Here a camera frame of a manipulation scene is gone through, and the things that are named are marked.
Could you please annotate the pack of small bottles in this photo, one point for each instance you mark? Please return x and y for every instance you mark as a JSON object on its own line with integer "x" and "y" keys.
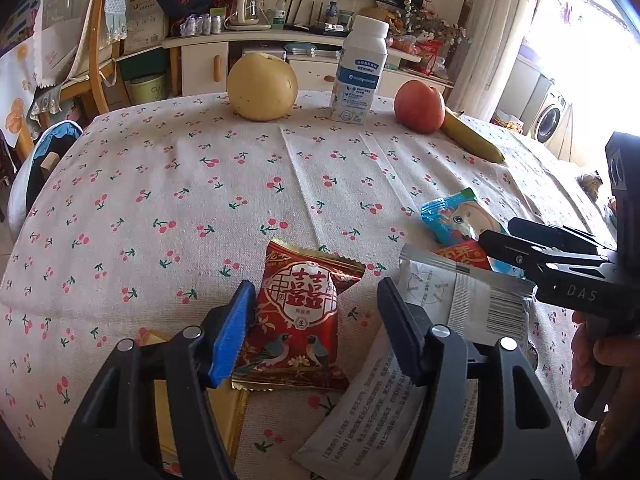
{"x": 202, "y": 25}

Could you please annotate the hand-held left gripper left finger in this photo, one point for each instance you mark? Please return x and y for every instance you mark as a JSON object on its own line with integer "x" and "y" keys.
{"x": 230, "y": 340}

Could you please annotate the light blue knit cloth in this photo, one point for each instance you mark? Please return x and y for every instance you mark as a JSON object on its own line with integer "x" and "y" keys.
{"x": 117, "y": 7}

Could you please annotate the gold packet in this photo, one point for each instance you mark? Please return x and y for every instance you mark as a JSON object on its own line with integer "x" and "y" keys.
{"x": 227, "y": 415}

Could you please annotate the cherry print tablecloth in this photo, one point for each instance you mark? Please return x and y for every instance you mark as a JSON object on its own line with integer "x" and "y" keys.
{"x": 175, "y": 200}

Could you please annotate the red gift bag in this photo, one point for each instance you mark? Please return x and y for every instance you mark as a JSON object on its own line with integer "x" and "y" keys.
{"x": 430, "y": 57}

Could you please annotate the clear water bottle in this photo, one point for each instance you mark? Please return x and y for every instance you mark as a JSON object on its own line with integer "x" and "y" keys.
{"x": 279, "y": 14}

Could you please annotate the black router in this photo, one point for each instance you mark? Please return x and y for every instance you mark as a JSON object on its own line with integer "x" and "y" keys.
{"x": 320, "y": 27}

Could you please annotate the cream television cabinet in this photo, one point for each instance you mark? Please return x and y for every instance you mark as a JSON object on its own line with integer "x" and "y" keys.
{"x": 200, "y": 65}

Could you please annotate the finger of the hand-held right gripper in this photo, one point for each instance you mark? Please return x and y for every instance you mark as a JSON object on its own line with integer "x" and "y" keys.
{"x": 530, "y": 256}
{"x": 555, "y": 234}

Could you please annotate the green waste bin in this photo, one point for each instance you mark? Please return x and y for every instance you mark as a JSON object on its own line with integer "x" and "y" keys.
{"x": 147, "y": 91}

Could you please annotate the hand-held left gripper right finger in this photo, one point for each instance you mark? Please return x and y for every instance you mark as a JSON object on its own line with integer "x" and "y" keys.
{"x": 400, "y": 335}

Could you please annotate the red snack packet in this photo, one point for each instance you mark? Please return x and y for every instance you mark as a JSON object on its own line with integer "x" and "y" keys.
{"x": 295, "y": 320}

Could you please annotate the blue snack wrapper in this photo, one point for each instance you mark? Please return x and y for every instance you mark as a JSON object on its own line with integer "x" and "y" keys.
{"x": 450, "y": 215}

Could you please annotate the glass electric kettle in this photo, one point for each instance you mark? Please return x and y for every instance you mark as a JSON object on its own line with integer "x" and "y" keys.
{"x": 247, "y": 12}

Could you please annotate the person's right hand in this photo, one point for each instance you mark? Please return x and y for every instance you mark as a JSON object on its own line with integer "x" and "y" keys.
{"x": 580, "y": 360}

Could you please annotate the artificial flower arrangement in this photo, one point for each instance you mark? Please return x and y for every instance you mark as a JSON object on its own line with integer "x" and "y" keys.
{"x": 435, "y": 22}

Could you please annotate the wooden chair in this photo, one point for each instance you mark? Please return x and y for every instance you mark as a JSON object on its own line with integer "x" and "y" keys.
{"x": 97, "y": 60}

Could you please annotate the white lace cloth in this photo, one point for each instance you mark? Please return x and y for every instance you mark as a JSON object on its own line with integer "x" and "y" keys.
{"x": 65, "y": 25}

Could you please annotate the white blue-label plastic bottle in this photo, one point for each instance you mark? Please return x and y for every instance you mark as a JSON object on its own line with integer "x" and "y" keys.
{"x": 356, "y": 70}

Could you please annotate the white cardboard box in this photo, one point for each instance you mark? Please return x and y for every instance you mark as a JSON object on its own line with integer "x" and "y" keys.
{"x": 146, "y": 20}

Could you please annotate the white washing machine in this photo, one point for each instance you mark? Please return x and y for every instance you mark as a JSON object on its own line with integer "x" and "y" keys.
{"x": 550, "y": 119}

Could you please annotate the yellow banana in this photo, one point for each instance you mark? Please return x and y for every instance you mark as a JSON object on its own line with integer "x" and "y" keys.
{"x": 472, "y": 137}

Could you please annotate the yellow pear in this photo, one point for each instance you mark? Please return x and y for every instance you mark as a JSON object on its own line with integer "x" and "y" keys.
{"x": 262, "y": 87}

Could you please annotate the orange print cloth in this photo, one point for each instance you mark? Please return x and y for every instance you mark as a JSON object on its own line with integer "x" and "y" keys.
{"x": 17, "y": 90}

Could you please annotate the small blue bottle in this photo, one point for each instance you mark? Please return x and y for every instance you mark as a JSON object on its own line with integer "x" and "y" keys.
{"x": 332, "y": 12}

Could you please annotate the red apple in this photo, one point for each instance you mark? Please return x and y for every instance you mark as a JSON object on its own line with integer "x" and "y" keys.
{"x": 419, "y": 107}

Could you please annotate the grey foil pouch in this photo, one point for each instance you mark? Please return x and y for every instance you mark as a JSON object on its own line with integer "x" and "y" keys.
{"x": 465, "y": 305}

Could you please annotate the small red wrapper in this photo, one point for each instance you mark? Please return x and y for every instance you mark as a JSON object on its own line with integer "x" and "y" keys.
{"x": 462, "y": 256}

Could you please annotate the blue white seat cushion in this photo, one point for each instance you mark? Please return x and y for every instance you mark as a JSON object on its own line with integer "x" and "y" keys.
{"x": 40, "y": 170}

